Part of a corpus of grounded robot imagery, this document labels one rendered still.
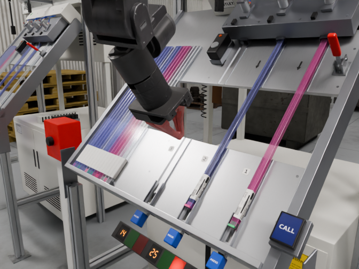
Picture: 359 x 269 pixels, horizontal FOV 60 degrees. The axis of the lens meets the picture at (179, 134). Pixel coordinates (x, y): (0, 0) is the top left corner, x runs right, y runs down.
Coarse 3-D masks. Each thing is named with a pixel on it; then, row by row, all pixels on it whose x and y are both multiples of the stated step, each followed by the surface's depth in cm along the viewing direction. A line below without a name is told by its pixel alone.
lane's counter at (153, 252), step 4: (152, 244) 66; (152, 248) 65; (156, 248) 65; (160, 248) 64; (148, 252) 65; (152, 252) 65; (156, 252) 64; (160, 252) 64; (148, 256) 65; (152, 256) 64; (156, 256) 64; (152, 260) 63; (156, 260) 63
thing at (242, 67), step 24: (192, 24) 110; (216, 24) 102; (240, 48) 88; (264, 48) 83; (288, 48) 78; (312, 48) 74; (192, 72) 93; (216, 72) 87; (240, 72) 82; (288, 72) 74; (336, 96) 64
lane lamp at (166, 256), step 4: (164, 252) 63; (168, 252) 63; (164, 256) 63; (168, 256) 62; (172, 256) 62; (160, 260) 62; (164, 260) 62; (168, 260) 62; (172, 260) 61; (160, 264) 62; (164, 264) 62; (168, 264) 61; (160, 268) 61; (164, 268) 61
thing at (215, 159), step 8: (280, 40) 80; (280, 48) 79; (272, 56) 78; (272, 64) 78; (264, 72) 76; (256, 80) 76; (256, 88) 74; (248, 96) 74; (248, 104) 73; (240, 112) 72; (240, 120) 72; (232, 128) 71; (224, 136) 70; (232, 136) 71; (224, 144) 69; (216, 152) 69; (216, 160) 68; (208, 168) 67; (192, 200) 65
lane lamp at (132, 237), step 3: (132, 231) 70; (135, 231) 70; (129, 234) 70; (132, 234) 70; (135, 234) 69; (138, 234) 69; (129, 237) 70; (132, 237) 69; (135, 237) 69; (126, 240) 70; (129, 240) 69; (132, 240) 69; (135, 240) 69; (126, 243) 69; (129, 243) 69; (132, 243) 68; (129, 246) 68; (132, 246) 68
